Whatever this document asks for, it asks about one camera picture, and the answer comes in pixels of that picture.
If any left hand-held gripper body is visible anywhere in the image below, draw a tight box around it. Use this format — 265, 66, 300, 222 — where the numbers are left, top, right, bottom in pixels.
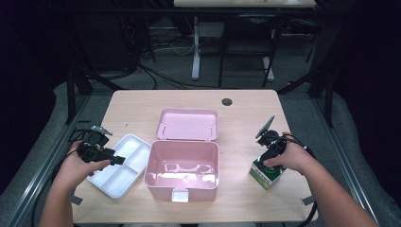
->
77, 125, 116, 165

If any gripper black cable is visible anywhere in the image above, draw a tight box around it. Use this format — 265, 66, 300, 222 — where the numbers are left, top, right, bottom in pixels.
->
282, 132, 319, 227
31, 127, 96, 227

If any black metal stand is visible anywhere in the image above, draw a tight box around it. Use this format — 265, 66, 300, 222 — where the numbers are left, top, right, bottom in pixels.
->
277, 61, 336, 129
63, 65, 95, 126

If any thin white cable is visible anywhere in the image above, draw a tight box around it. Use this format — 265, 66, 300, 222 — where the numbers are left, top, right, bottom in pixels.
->
153, 43, 195, 57

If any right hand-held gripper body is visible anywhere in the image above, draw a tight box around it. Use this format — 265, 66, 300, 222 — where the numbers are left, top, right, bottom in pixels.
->
254, 114, 288, 156

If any aluminium floor rail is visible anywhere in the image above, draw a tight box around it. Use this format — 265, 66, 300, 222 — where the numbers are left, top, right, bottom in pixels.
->
315, 97, 383, 227
2, 94, 92, 227

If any black chair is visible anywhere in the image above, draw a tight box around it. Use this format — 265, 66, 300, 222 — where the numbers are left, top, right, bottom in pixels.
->
218, 13, 289, 89

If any white desk top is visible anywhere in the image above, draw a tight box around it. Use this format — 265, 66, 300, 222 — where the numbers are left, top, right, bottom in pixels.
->
173, 0, 317, 9

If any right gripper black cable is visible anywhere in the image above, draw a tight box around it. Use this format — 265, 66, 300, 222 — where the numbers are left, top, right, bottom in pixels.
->
282, 132, 319, 227

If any small green box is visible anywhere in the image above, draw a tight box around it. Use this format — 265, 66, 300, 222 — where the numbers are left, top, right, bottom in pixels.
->
249, 157, 288, 191

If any person's right hand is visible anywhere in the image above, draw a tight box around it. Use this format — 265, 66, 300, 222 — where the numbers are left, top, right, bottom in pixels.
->
262, 131, 316, 175

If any white desk leg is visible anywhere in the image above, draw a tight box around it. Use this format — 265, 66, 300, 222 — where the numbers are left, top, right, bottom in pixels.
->
262, 56, 275, 82
191, 16, 201, 81

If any white divided tray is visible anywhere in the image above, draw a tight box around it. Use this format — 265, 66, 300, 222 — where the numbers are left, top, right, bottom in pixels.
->
87, 133, 152, 200

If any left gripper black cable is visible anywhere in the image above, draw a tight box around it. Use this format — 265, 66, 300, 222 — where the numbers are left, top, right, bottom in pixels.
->
31, 127, 96, 227

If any pink storage box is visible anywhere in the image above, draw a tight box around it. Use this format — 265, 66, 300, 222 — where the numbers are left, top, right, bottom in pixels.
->
144, 108, 221, 203

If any person's left hand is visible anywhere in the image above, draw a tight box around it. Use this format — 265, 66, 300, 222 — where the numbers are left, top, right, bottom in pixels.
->
52, 140, 113, 192

